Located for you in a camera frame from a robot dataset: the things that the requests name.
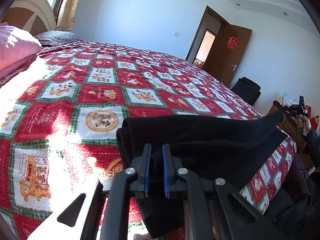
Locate wooden bedside cabinet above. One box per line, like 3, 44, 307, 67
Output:
278, 112, 306, 153

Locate red patchwork bear bedspread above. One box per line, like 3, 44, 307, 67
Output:
0, 39, 298, 240

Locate brown wooden door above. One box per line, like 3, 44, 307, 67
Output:
203, 24, 252, 87

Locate black pants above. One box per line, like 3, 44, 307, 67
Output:
116, 111, 286, 238

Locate cream and brown headboard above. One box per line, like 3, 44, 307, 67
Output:
1, 0, 56, 36

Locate striped pillow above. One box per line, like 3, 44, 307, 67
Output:
34, 30, 82, 47

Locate person's right forearm sleeve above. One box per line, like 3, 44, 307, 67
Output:
303, 128, 320, 169

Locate red door decoration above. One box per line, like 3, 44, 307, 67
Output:
227, 36, 239, 50

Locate silver door handle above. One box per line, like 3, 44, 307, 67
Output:
231, 64, 237, 71

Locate person's right hand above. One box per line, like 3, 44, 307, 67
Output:
296, 114, 311, 136

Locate pink folded blanket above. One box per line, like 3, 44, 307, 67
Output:
1, 22, 42, 79

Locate yellow patterned curtain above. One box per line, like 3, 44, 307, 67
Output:
56, 0, 80, 31

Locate black suitcase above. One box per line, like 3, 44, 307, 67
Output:
231, 77, 261, 106

